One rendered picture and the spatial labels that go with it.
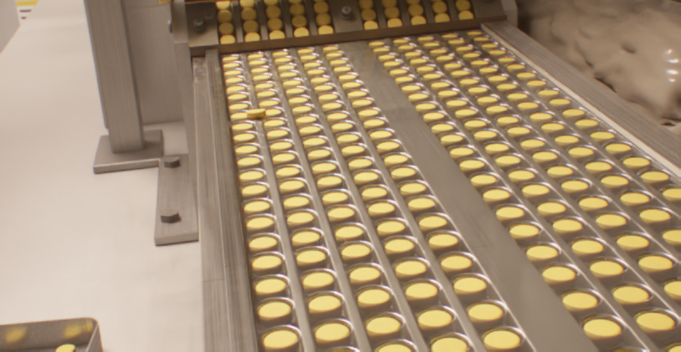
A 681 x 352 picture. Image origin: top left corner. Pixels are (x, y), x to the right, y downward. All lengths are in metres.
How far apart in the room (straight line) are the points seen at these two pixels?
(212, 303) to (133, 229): 0.46
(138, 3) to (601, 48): 0.54
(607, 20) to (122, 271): 0.37
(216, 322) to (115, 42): 0.62
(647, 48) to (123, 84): 0.52
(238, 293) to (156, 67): 0.72
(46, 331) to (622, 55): 0.38
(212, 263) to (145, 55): 0.68
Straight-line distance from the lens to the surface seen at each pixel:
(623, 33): 0.62
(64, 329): 0.66
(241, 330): 0.33
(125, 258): 0.76
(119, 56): 0.94
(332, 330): 0.33
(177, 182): 0.87
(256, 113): 0.55
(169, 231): 0.78
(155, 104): 1.06
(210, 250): 0.40
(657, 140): 0.48
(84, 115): 1.13
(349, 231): 0.40
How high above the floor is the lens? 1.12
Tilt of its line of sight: 20 degrees down
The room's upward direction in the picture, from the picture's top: 4 degrees counter-clockwise
